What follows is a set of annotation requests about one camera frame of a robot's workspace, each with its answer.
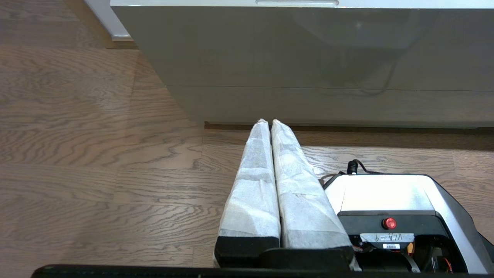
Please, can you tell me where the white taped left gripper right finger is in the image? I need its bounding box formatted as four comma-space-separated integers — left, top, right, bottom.
271, 119, 361, 271

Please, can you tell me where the black base cable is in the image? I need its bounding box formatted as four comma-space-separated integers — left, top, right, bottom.
320, 159, 382, 184

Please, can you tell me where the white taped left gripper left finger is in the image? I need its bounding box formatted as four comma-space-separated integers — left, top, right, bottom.
214, 119, 281, 268

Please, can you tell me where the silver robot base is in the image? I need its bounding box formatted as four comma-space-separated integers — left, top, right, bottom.
323, 173, 494, 275

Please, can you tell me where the glossy white drawer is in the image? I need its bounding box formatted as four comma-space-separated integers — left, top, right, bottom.
110, 0, 494, 92

